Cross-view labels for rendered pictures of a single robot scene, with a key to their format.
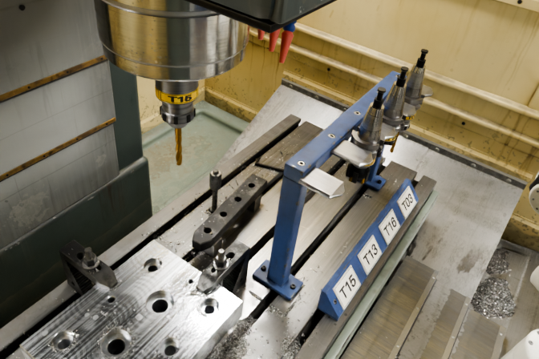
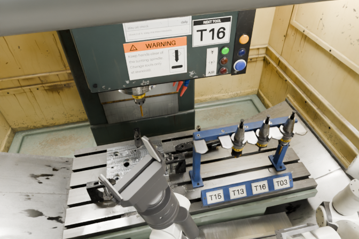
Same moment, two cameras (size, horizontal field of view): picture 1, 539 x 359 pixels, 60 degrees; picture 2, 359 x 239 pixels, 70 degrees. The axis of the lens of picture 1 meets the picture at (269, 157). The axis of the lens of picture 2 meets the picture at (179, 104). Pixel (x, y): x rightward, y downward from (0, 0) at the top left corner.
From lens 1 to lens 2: 64 cm
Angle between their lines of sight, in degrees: 38
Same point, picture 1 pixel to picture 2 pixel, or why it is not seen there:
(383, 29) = (333, 91)
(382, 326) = (236, 228)
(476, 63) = not seen: outside the picture
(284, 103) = (280, 110)
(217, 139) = (249, 114)
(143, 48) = not seen: hidden behind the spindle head
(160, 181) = (211, 122)
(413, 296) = (266, 229)
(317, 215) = (236, 165)
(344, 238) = (238, 180)
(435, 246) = (304, 217)
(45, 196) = (146, 110)
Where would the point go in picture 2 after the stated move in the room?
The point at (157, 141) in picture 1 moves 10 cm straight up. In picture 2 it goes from (222, 105) to (223, 96)
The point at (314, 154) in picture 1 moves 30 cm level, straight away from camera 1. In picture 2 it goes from (207, 134) to (255, 106)
